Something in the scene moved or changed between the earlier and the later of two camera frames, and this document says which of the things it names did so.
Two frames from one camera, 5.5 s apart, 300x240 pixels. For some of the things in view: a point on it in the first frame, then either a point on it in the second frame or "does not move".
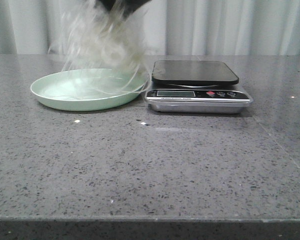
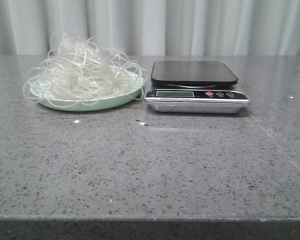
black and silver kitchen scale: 196,87 does not move
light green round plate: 84,89 does not move
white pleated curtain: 174,27 does not move
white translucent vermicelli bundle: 101,50 → 80,72
